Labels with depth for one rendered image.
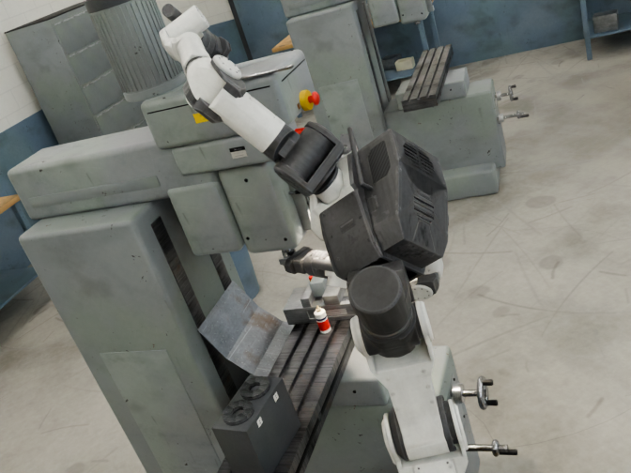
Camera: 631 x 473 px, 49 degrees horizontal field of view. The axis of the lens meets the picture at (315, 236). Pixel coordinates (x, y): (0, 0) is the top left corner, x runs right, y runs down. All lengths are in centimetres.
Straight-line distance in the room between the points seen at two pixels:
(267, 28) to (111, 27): 709
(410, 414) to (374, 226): 48
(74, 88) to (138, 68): 504
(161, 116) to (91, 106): 508
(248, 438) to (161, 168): 89
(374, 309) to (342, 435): 123
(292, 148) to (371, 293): 43
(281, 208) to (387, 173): 60
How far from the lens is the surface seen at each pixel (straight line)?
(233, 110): 163
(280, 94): 198
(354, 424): 255
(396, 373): 171
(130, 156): 231
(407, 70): 824
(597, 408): 334
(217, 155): 214
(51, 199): 258
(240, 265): 469
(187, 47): 177
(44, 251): 256
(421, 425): 180
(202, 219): 228
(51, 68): 729
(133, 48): 218
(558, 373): 353
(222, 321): 260
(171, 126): 216
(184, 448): 287
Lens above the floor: 228
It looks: 25 degrees down
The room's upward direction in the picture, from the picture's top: 19 degrees counter-clockwise
